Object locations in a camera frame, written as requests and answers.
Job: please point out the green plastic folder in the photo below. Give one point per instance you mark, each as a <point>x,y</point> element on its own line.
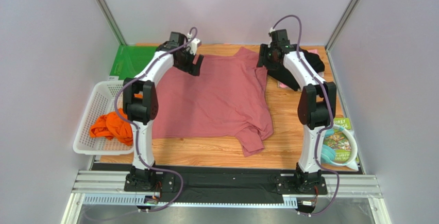
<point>130,60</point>

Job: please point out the orange t-shirt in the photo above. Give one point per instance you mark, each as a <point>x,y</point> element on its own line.
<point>111,126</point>

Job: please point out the green children's book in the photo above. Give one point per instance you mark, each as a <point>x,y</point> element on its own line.
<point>339,141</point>

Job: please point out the aluminium frame rail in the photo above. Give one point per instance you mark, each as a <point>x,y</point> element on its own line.
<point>106,187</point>

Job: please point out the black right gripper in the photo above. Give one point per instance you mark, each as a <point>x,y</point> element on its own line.
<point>309,62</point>

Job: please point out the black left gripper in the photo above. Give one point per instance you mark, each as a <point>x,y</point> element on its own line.
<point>191,68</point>

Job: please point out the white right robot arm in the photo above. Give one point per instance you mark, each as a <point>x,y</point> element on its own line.
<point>287,64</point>

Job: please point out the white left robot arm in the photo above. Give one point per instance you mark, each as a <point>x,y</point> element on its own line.
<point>140,99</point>

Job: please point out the pink folded t-shirt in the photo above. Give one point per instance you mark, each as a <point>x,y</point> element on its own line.
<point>313,51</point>

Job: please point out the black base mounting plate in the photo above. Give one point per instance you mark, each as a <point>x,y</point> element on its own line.
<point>221,184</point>

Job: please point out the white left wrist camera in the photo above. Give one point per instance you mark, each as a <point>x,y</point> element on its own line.
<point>194,43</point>

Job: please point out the dusty red t-shirt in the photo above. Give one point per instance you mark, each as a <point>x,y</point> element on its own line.
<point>226,99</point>

